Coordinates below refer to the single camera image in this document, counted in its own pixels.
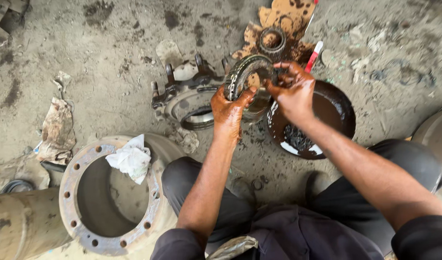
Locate person's right hand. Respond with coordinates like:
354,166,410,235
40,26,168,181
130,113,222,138
263,61,318,128

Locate person's dark work clothing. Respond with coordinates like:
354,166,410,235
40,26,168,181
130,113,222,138
150,139,442,260

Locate rusty brake drum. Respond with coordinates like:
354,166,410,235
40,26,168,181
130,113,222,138
58,132,188,257

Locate white crumpled rag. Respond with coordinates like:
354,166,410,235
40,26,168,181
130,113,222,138
105,134,152,185

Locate small greasy bearing ring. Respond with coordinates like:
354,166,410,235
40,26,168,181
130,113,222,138
257,26,287,60

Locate dark bowl of grease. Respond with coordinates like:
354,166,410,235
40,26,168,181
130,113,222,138
266,80,357,160

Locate black rubber seal ring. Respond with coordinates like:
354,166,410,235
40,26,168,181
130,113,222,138
0,179,36,194

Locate person's left hand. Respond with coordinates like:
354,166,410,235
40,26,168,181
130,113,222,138
210,85,258,142

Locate person's dusty black shoe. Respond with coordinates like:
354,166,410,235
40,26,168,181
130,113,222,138
303,170,333,203
226,176,258,208

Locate crumpled plastic bag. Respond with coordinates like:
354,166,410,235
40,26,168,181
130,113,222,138
206,235,259,260

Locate greasy roller bearing ring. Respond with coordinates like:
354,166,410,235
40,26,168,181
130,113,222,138
223,54,278,123

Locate dusty axle tube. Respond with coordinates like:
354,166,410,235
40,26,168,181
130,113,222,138
0,187,74,260

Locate dirty crumpled rag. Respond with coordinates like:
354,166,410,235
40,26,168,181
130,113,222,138
36,97,77,166

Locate red and white tool handle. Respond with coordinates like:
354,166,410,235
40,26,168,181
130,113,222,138
304,40,324,74

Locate oil-stained cardboard piece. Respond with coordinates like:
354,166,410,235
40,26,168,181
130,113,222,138
231,0,319,66

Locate metal wheel hub with studs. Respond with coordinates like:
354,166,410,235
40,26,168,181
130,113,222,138
150,53,237,131

